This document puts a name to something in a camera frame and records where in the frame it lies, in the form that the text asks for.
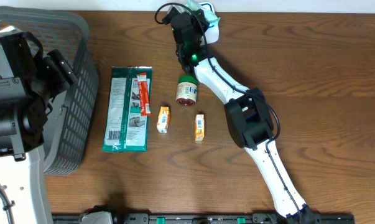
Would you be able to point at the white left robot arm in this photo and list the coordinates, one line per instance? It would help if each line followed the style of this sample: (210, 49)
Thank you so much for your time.
(29, 79)

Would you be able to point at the green lidded small jar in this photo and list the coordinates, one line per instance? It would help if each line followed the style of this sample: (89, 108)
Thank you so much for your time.
(187, 90)

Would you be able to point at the grey plastic mesh basket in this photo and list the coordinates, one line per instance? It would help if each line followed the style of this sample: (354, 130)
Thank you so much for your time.
(68, 124)

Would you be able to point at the red and white package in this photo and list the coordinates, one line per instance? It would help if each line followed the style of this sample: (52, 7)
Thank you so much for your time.
(144, 94)

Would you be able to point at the mint green wipes packet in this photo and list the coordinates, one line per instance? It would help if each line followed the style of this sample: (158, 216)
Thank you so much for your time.
(209, 16)

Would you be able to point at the orange tissue pack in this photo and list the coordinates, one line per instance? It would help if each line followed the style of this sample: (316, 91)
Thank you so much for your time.
(163, 119)
(199, 127)

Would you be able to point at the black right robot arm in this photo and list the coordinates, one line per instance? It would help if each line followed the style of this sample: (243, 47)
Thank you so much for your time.
(252, 122)

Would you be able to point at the white barcode scanner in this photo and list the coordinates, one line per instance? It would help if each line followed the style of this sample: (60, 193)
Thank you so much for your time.
(213, 32)

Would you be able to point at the dark green package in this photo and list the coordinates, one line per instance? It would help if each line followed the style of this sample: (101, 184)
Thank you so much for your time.
(126, 129)

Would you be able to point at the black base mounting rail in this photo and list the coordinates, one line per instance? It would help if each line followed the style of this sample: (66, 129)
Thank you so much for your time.
(100, 214)

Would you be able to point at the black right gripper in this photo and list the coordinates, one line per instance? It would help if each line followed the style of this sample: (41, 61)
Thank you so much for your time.
(196, 22)

